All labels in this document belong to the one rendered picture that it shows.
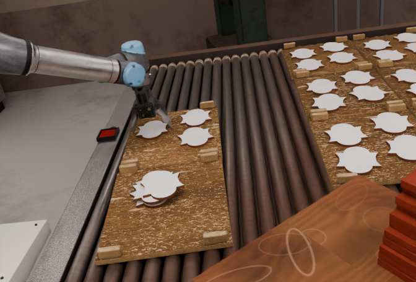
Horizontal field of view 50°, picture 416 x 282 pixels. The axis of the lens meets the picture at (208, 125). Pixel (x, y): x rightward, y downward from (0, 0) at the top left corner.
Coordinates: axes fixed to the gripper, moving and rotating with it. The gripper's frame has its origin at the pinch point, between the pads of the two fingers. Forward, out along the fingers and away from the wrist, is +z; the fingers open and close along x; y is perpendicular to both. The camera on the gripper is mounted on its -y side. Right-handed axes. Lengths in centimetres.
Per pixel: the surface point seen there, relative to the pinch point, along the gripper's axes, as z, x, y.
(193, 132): -0.5, 15.9, 8.0
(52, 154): 97, -118, -168
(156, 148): 0.5, 2.6, 14.0
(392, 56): 0, 107, -39
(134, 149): 0.5, -5.7, 12.6
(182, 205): 0, 13, 49
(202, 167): 0.2, 18.8, 30.4
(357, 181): -11, 58, 63
